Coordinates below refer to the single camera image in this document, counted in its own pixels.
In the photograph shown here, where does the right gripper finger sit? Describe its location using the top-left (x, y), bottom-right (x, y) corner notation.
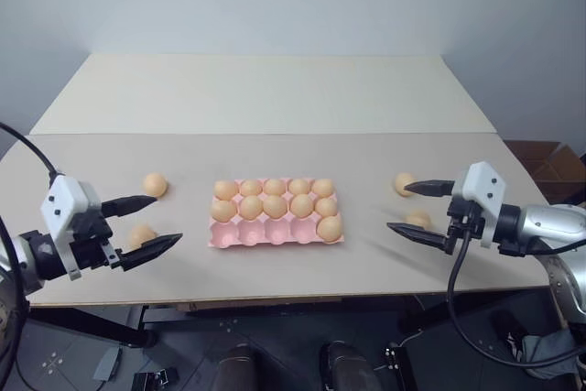
top-left (385, 221), bottom-right (452, 254)
top-left (404, 179), bottom-right (457, 199)

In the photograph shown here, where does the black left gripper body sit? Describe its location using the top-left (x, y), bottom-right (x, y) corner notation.
top-left (68, 201), bottom-right (125, 274)

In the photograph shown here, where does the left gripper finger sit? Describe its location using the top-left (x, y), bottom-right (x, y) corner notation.
top-left (101, 194), bottom-right (159, 219)
top-left (119, 233), bottom-right (185, 273)

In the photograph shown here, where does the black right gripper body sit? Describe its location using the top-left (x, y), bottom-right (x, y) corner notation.
top-left (442, 195), bottom-right (487, 255)

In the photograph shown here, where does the pink egg tray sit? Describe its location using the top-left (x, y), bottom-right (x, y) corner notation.
top-left (206, 176), bottom-right (345, 251)

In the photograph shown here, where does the brown cardboard box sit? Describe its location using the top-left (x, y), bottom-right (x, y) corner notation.
top-left (506, 139), bottom-right (586, 207)

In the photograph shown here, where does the small black box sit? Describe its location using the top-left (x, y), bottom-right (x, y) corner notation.
top-left (132, 366), bottom-right (180, 391)

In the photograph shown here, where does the dark rounded shape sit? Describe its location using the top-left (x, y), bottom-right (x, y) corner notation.
top-left (319, 340), bottom-right (379, 391)
top-left (213, 343), bottom-right (258, 391)

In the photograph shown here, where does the grey cloth bundle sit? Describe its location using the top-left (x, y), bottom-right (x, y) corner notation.
top-left (506, 331), bottom-right (579, 377)

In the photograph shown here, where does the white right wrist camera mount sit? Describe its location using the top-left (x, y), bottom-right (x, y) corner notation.
top-left (451, 161), bottom-right (509, 250)

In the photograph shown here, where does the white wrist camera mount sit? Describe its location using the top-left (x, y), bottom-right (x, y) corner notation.
top-left (39, 174), bottom-right (100, 281)
top-left (451, 161), bottom-right (509, 250)

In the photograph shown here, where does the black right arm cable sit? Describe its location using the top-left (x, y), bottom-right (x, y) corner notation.
top-left (446, 228), bottom-right (586, 370)

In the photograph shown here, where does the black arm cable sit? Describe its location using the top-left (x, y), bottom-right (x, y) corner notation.
top-left (446, 228), bottom-right (586, 370)
top-left (0, 121), bottom-right (66, 387)

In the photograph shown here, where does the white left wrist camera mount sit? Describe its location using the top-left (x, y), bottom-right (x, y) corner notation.
top-left (39, 174), bottom-right (100, 281)

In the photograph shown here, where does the black table leg frame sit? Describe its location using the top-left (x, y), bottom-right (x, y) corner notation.
top-left (27, 304), bottom-right (156, 349)

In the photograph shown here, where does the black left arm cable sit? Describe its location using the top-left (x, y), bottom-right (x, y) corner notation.
top-left (0, 121), bottom-right (66, 387)

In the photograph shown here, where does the thin white floor cable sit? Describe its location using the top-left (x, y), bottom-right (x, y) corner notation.
top-left (373, 330), bottom-right (425, 372)

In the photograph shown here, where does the black upright bracket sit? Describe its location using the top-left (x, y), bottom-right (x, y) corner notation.
top-left (385, 342), bottom-right (418, 391)

